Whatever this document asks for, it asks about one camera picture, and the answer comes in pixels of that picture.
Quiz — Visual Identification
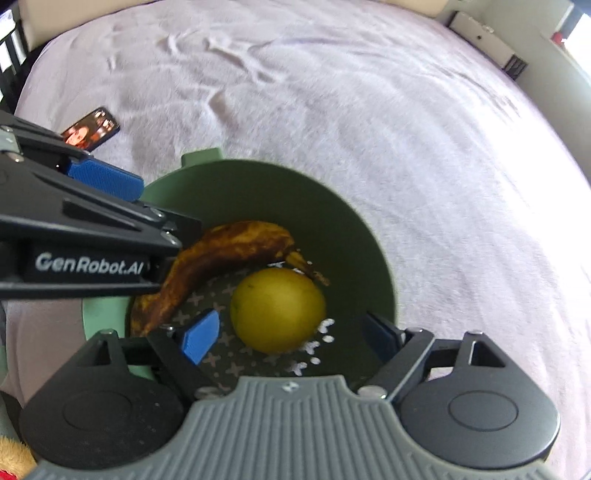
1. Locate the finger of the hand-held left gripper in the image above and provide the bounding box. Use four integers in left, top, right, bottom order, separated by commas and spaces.
0, 111, 145, 202
0, 152, 205, 258

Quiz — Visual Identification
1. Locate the bright window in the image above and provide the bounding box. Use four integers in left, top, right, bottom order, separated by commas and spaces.
563, 7, 591, 63

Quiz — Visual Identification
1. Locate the small yellow pear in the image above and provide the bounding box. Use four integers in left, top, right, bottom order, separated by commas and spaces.
230, 268, 327, 354

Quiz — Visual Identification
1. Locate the white bedside cabinet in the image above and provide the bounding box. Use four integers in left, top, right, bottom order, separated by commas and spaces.
449, 11, 528, 82

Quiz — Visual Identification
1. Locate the yellow plush toy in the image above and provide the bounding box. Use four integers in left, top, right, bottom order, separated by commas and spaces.
0, 436, 38, 480

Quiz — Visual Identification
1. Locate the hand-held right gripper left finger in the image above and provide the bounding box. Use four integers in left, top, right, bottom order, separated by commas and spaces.
85, 310, 232, 400

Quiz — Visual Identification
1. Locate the beige padded headboard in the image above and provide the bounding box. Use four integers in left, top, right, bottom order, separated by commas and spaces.
22, 0, 448, 52

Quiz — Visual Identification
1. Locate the green plastic bowl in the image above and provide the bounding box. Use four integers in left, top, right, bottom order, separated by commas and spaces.
82, 148, 398, 393

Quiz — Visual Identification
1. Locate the pink bed blanket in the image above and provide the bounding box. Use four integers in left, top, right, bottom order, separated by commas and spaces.
0, 0, 591, 480

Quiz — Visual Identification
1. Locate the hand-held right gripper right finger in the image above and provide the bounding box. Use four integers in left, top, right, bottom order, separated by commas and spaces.
358, 312, 509, 400

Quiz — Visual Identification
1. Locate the brown overripe banana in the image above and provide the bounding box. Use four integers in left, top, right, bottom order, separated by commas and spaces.
130, 220, 331, 337

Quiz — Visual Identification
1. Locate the black smartphone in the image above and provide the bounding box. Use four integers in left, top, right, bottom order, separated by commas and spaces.
61, 107, 122, 151

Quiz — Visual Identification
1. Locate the dark furniture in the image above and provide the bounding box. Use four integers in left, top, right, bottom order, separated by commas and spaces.
0, 9, 29, 112

